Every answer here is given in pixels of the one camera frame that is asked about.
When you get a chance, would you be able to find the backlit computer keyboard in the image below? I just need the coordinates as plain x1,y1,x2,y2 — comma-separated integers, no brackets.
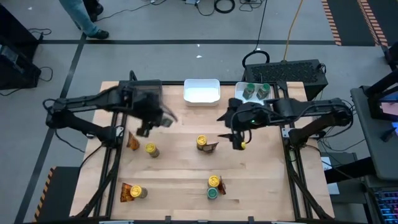
374,188,398,224

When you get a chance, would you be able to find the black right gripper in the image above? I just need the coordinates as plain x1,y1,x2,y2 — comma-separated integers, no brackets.
216,98,274,151

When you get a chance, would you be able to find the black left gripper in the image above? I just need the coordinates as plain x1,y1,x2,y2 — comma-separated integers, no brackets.
123,84,178,138

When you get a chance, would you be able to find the coiled black cable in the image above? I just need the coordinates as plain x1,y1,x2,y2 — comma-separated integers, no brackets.
213,0,236,14

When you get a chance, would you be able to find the yellow-lid seasoning can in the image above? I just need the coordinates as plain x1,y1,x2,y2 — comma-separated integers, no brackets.
196,134,208,151
129,184,149,199
145,142,160,159
207,175,221,189

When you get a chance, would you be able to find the person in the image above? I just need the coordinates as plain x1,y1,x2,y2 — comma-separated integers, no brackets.
58,0,110,40

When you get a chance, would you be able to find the grey translucent plastic bin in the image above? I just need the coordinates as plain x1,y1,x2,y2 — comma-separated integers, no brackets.
126,79,164,108

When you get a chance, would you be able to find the black equipment cabinet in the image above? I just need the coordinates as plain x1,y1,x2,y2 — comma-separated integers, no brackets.
0,4,42,91

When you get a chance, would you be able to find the black desk leg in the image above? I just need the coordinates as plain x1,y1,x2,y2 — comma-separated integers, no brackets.
323,157,374,184

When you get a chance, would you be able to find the orange taco seasoning packet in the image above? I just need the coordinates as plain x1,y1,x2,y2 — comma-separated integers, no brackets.
217,175,227,196
126,131,141,151
202,141,220,155
120,182,135,203

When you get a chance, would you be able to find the black aluminium table frame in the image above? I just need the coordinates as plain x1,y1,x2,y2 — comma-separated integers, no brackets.
74,70,335,222

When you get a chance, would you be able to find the yellow hanging cable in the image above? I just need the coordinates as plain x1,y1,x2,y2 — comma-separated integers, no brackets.
283,0,304,60

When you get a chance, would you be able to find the white plastic bin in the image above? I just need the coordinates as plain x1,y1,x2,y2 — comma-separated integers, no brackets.
234,82,274,103
183,78,221,108

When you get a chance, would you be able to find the small black desk device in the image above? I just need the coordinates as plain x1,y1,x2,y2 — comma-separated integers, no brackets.
382,127,397,143

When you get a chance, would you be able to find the monitor with pink screen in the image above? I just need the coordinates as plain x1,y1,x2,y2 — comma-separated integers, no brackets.
368,90,398,122

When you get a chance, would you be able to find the white paper sheet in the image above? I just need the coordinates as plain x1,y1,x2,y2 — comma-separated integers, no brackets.
321,155,340,195

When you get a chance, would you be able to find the grey desk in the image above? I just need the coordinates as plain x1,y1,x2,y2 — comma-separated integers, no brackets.
350,85,398,181

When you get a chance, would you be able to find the black mat with orange stripes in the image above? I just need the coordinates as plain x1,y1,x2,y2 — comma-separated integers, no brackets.
322,0,377,47
32,166,81,222

